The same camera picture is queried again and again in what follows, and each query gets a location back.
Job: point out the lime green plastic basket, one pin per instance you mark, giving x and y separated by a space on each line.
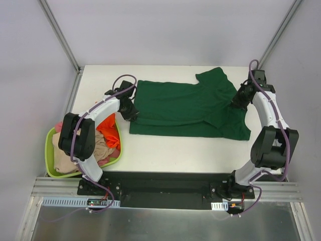
49 159

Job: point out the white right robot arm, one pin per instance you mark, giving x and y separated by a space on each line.
275 144

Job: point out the right aluminium frame post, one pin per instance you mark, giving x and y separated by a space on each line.
284 24

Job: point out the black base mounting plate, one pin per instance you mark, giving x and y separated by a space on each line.
195 191

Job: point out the orange t-shirt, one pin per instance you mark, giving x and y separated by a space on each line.
110 132

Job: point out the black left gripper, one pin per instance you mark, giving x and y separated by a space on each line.
131 113

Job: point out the white cable duct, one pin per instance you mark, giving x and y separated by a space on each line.
79 202
219 206

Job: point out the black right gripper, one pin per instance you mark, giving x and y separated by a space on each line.
238 101

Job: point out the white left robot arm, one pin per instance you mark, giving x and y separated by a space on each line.
77 136

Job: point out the aluminium frame post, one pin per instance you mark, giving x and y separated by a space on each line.
59 34
284 24

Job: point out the left aluminium frame post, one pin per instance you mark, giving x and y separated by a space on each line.
59 34

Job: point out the beige t-shirt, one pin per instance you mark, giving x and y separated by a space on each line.
106 147

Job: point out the dark green t-shirt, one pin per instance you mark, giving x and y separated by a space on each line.
190 110

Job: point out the left white cable duct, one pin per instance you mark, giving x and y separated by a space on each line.
79 202

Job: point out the right white cable duct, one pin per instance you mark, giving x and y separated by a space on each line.
219 206

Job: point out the aluminium front rail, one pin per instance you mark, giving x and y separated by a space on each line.
271 191

